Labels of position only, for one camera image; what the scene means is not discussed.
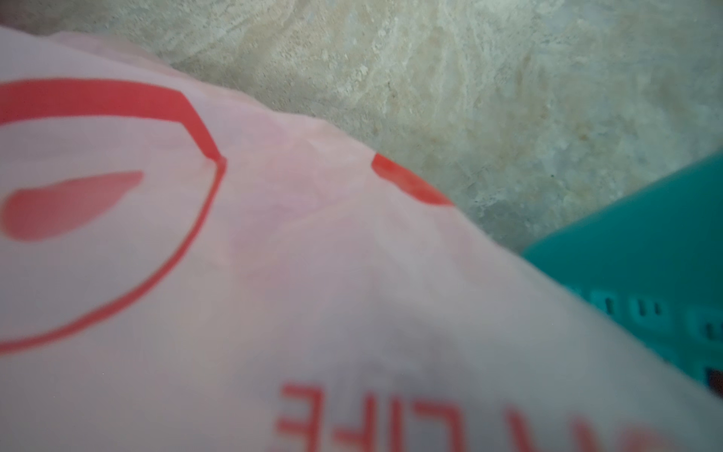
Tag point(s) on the pink printed plastic bag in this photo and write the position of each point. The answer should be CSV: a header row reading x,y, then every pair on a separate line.
x,y
185,269

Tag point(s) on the teal plastic mesh basket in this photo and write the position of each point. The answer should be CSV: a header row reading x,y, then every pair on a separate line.
x,y
652,263

